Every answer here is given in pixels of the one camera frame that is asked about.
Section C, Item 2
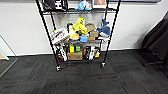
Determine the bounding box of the small green packet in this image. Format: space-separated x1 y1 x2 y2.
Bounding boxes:
75 45 82 53

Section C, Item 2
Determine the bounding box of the black white yellow packet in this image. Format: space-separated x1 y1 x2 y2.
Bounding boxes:
83 45 101 61

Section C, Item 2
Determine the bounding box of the small light blue box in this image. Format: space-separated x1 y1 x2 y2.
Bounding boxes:
79 33 90 44

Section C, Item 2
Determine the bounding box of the small yellow packet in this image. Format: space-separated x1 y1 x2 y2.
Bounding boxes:
69 44 76 54

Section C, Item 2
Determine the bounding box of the wide tan cardboard box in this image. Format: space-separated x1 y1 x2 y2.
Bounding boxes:
67 50 84 62

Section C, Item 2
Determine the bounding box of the yellow plush toy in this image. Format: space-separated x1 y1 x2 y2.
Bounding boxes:
68 16 89 41

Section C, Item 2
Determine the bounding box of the flat white item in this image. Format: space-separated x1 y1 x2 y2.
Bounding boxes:
97 33 111 42

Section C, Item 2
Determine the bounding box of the black white red packet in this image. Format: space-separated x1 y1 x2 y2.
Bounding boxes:
55 44 69 63

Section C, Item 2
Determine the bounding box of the dark blue shark toy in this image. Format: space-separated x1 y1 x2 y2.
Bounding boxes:
96 18 112 37

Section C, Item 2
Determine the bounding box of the white and red snack bag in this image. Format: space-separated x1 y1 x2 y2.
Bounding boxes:
50 26 71 46

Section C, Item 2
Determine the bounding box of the black bag with white print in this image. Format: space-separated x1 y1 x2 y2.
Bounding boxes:
42 0 70 12

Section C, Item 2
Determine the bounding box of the black chair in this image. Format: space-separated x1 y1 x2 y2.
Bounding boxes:
139 10 168 74

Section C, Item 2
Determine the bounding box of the black wire shelf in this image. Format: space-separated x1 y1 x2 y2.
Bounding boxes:
34 0 123 73

